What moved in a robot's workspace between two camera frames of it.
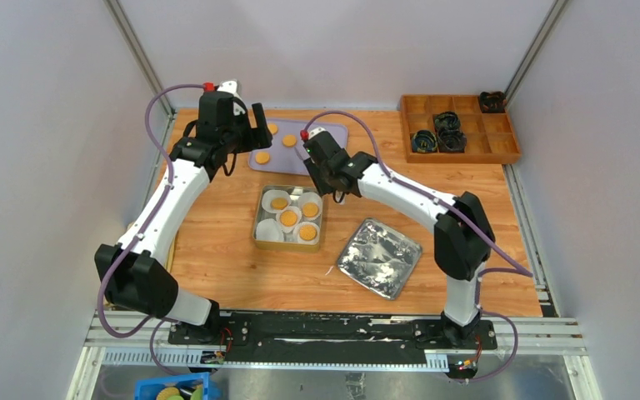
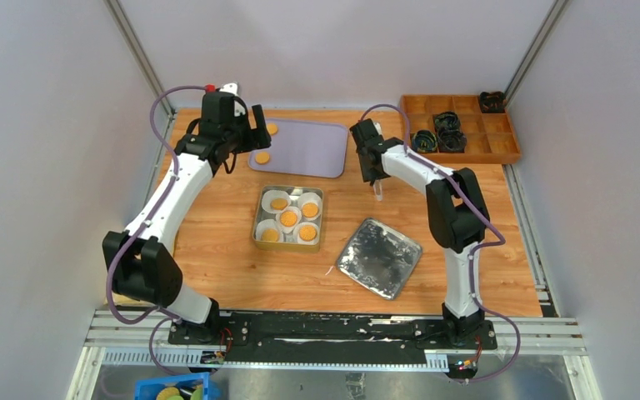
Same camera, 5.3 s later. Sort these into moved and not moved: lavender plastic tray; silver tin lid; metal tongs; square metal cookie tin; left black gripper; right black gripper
Moved: metal tongs; right black gripper
Not moved: left black gripper; silver tin lid; lavender plastic tray; square metal cookie tin
